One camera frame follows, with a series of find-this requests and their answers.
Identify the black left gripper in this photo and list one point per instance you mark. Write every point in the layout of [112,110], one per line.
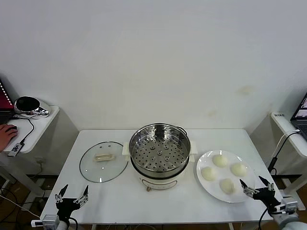
[66,206]

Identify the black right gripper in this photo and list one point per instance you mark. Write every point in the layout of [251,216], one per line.
[267,197]

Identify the white steamed baozi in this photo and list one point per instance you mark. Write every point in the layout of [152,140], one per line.
[220,161]
[239,169]
[208,173]
[227,187]

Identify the round glass pot lid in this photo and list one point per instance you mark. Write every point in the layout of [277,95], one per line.
[105,170]

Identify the black computer mouse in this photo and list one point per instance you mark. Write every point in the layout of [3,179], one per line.
[14,128]

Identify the perforated steel steamer basket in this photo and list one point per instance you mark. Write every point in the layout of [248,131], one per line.
[178,161]

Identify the person's bare hand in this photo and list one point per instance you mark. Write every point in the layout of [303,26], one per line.
[6,137]

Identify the white round plate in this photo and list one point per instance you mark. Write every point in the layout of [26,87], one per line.
[211,189]

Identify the white side table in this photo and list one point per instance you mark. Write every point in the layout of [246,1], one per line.
[40,124]
[283,124]

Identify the black usb hub adapter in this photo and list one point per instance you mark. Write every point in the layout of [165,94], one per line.
[15,149]

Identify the black open laptop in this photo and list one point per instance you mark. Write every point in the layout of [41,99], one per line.
[299,119]
[4,95]

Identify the cream electric cooking pot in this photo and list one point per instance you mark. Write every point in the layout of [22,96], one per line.
[158,182]

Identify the chrome headset device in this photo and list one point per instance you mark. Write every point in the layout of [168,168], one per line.
[26,103]

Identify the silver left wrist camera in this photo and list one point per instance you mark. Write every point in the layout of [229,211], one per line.
[49,219]

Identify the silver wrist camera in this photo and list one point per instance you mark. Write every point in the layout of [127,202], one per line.
[291,203]
[49,219]

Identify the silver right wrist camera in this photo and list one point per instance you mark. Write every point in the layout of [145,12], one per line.
[291,203]

